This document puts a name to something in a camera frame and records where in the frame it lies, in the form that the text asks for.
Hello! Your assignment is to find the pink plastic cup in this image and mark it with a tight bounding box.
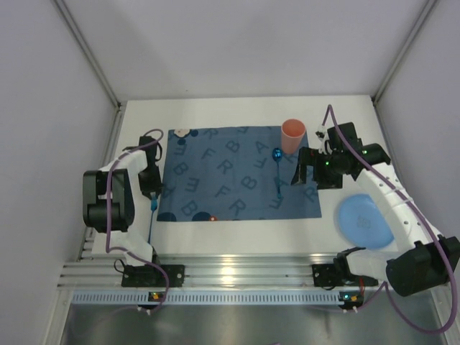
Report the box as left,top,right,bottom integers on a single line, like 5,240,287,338
281,119,306,155

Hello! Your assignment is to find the blue plastic spoon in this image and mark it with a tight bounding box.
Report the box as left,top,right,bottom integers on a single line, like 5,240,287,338
272,147,282,199

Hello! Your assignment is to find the blue lettered cloth placemat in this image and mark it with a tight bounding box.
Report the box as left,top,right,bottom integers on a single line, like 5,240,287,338
157,126,322,222

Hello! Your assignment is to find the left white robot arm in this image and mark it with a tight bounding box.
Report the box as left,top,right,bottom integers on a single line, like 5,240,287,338
83,129,164,267

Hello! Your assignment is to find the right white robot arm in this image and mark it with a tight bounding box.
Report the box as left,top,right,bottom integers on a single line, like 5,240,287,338
291,122,459,297

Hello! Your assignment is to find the blue plastic plate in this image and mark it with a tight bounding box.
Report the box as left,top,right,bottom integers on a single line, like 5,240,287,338
336,193,394,249

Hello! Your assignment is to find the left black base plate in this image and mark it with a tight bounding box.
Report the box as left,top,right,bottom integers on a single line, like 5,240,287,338
121,264,185,288

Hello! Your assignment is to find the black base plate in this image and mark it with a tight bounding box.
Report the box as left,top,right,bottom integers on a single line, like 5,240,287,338
121,264,185,288
312,264,379,290

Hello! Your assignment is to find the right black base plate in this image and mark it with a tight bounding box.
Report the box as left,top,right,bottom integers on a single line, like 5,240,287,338
312,264,379,290

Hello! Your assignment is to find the aluminium front rail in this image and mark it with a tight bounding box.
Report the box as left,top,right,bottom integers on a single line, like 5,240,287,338
57,253,450,290

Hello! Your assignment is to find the slotted white cable duct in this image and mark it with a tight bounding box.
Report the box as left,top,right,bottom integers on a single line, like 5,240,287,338
72,290,362,305

